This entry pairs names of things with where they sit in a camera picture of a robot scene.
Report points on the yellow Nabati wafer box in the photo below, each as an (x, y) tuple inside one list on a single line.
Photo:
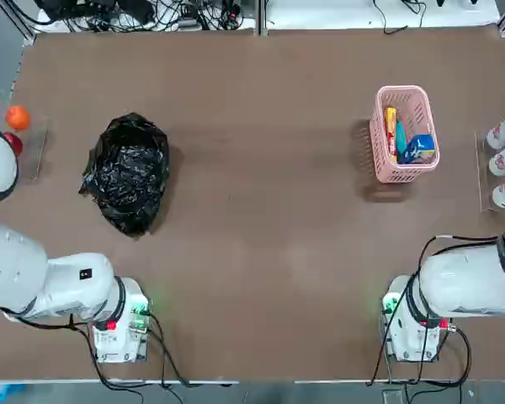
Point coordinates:
[(390, 126)]

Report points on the blue Oreo biscuit box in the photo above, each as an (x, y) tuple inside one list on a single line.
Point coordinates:
[(421, 147)]

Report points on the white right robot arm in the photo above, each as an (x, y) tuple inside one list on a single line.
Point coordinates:
[(458, 278)]

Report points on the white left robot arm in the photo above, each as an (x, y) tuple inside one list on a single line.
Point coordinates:
[(76, 286)]

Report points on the black plastic bag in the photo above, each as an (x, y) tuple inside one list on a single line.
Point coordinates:
[(122, 198)]

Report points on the pink plastic basket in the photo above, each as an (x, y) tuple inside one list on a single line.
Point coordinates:
[(404, 172)]

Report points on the teal snack packet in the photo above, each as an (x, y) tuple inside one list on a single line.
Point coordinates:
[(402, 136)]

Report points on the clear acrylic stepped fruit stand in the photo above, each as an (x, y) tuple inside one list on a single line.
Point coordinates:
[(40, 147)]

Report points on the clear acrylic bottle stand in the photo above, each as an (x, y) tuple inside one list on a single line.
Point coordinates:
[(481, 168)]

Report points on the red yellow streaked apple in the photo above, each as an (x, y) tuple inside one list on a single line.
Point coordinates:
[(14, 143)]

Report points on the orange fruit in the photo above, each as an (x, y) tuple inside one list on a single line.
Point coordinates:
[(18, 117)]

